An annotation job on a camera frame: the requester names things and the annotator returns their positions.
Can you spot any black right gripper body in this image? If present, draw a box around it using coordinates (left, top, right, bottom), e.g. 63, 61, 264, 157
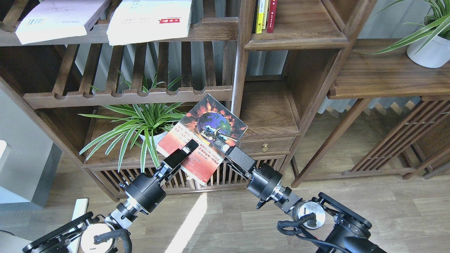
225, 146, 256, 180

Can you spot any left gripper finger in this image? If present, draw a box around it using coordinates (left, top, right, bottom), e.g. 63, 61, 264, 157
182, 139, 198, 155

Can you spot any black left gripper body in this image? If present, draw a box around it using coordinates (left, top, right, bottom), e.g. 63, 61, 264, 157
155, 149, 187, 182

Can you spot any red planet cover book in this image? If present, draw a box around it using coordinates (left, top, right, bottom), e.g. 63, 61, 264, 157
156, 95, 248, 186

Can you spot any white book red stamp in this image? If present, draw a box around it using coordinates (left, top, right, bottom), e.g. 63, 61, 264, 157
107, 0, 192, 45

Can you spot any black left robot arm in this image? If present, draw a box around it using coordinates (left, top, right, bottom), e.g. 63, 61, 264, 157
22, 140, 198, 253

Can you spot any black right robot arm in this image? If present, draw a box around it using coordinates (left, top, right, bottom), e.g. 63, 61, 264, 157
201, 130, 383, 253

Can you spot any right slatted cabinet door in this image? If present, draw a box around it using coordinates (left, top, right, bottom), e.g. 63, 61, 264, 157
191, 155, 287, 190

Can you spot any slatted cabinet door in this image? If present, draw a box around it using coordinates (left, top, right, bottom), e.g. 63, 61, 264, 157
191, 155, 287, 190
87, 166, 196, 201

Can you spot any small wooden drawer brass knob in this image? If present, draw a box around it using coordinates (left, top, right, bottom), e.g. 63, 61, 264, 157
237, 137, 296, 154

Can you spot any spider plant white pot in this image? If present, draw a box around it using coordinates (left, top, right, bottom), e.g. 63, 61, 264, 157
78, 70, 197, 173
372, 0, 450, 69

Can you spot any dark wooden bookshelf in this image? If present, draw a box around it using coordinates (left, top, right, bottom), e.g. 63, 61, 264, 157
1, 0, 376, 192

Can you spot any left slatted cabinet door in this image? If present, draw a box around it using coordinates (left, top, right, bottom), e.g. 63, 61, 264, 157
87, 166, 196, 201

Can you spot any white board on floor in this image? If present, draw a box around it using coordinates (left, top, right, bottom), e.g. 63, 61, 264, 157
67, 198, 89, 253

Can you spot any yellow upright book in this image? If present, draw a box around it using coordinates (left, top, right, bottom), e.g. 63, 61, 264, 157
255, 0, 265, 34

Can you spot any cream thin upright book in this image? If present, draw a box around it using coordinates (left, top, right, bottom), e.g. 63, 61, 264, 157
262, 0, 269, 30

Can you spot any grey white cabinet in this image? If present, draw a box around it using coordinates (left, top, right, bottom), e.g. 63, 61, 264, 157
0, 79, 62, 211

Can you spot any dark red upright book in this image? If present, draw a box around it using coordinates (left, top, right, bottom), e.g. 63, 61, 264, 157
266, 0, 278, 34

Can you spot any dark wooden side table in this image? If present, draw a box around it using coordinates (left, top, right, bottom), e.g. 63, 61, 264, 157
292, 39, 449, 187

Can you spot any pale pink white book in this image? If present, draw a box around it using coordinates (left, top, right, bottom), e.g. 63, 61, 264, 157
15, 0, 110, 45

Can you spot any right spider plant white pot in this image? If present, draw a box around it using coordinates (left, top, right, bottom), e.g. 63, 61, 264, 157
372, 0, 450, 69

